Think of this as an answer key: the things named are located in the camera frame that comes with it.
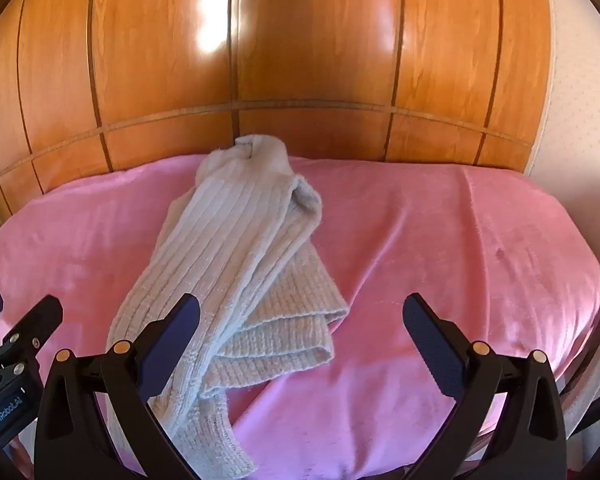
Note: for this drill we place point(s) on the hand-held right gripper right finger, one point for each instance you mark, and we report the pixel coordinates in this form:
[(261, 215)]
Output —
[(430, 345)]

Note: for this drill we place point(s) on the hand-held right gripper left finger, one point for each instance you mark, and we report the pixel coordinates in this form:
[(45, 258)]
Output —
[(172, 345)]

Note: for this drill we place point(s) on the light grey knitted sweater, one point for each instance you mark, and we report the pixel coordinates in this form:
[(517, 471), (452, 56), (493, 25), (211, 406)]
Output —
[(230, 240)]

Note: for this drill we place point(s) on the pink blanket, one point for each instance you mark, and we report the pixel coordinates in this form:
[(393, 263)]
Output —
[(430, 235)]

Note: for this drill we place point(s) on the wooden headboard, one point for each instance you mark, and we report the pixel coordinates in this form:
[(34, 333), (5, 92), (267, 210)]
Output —
[(305, 35)]

